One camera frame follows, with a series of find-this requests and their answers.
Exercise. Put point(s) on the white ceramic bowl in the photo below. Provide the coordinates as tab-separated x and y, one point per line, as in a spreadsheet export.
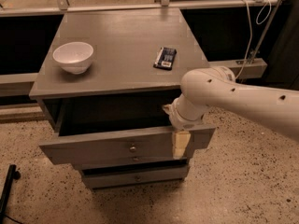
74	57

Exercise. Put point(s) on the grey top drawer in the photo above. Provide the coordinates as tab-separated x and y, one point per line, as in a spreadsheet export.
108	140

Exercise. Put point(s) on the grey middle drawer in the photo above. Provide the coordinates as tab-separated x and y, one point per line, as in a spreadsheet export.
121	162

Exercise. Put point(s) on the metal railing frame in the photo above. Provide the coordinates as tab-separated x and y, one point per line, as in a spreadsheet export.
130	6

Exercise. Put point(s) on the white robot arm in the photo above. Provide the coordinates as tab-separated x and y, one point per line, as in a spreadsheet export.
275	109

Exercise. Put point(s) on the black stand leg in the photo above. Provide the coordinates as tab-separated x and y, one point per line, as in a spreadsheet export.
12	174

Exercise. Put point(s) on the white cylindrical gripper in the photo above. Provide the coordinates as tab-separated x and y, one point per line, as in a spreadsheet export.
178	119

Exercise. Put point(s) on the dark blue snack packet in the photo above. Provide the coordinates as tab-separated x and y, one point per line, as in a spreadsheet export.
165	58

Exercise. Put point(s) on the grey bottom drawer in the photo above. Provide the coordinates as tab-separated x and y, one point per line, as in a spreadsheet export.
141	176

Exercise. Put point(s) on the grey wooden drawer cabinet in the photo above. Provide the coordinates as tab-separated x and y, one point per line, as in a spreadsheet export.
121	82

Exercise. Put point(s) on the grey drawer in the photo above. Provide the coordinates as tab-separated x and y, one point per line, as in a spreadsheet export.
141	176
108	140
121	162

